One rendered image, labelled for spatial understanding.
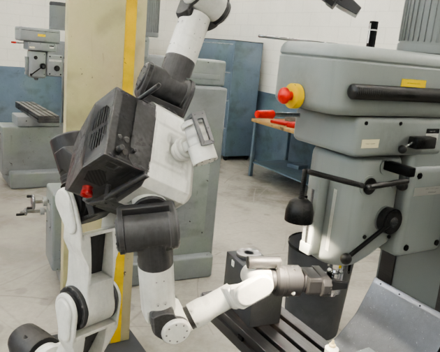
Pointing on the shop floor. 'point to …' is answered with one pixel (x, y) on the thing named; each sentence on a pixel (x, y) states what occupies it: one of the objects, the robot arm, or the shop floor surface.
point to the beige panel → (80, 77)
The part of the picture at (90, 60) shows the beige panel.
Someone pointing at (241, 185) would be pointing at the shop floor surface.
